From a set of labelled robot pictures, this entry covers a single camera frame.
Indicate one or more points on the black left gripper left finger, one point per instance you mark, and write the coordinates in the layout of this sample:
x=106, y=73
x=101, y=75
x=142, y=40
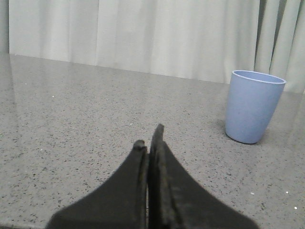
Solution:
x=119, y=203

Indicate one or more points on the blue plastic cup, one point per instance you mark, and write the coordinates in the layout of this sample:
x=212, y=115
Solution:
x=251, y=103

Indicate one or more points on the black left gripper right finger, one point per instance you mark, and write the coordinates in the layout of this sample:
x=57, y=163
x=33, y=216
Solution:
x=177, y=201

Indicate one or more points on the white curtain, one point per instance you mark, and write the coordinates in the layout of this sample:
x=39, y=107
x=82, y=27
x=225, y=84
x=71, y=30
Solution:
x=199, y=39

